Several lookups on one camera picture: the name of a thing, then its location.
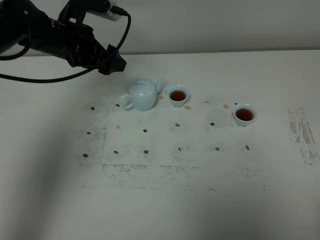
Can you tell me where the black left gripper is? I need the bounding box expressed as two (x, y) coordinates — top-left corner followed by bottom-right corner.
(47, 18), (127, 75)

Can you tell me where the light blue porcelain teapot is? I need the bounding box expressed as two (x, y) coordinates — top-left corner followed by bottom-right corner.
(119, 75), (164, 112)

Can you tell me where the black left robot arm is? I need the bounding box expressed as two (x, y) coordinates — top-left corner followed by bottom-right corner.
(0, 0), (127, 75)

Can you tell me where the right blue porcelain teacup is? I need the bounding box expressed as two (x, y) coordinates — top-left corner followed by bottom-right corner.
(232, 103), (258, 127)

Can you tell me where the black left camera cable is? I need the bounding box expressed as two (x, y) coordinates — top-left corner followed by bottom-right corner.
(0, 6), (132, 84)

